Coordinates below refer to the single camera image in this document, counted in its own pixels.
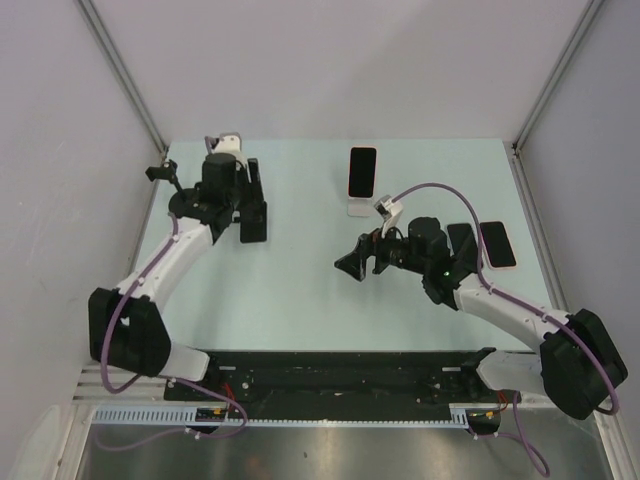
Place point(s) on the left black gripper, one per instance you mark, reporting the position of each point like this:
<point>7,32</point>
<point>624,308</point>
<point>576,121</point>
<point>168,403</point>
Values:
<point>253,192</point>

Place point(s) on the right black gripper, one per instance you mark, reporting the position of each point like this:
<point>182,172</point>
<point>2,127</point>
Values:
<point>355,263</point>

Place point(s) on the black rectangular phone stand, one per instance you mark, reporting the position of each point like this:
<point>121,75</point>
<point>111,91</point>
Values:
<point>253,218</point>

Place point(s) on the white phone stand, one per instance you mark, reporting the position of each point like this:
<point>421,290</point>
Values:
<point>360,207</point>

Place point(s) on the black round-base phone stand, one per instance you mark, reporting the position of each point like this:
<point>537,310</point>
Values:
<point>185,201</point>

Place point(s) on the black phone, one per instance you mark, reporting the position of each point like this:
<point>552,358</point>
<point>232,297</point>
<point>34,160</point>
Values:
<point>463,241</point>

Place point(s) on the pink-cased phone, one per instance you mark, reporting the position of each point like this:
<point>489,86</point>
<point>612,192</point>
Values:
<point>362,172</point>

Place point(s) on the pink phone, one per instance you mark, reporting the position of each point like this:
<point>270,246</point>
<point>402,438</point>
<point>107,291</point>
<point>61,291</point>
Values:
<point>498,247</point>

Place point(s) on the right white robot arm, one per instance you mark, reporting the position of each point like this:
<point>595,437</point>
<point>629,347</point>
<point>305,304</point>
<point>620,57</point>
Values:
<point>573,360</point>

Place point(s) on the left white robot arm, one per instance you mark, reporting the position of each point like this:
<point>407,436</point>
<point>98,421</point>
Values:
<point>126,328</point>

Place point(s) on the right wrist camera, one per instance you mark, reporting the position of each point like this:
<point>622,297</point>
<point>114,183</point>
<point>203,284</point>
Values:
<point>390,211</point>

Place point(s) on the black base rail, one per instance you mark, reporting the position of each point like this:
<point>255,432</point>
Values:
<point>350,385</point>

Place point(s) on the left aluminium frame post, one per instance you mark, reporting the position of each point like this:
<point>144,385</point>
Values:
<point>114,59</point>

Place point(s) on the aluminium frame post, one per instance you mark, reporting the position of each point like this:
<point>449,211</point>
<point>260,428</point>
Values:
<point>578,34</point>
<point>114,59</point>

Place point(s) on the white slotted cable duct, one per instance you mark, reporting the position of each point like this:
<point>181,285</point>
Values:
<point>192,416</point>

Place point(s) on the right aluminium frame post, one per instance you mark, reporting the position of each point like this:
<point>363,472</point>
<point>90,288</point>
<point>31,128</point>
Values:
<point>578,34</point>

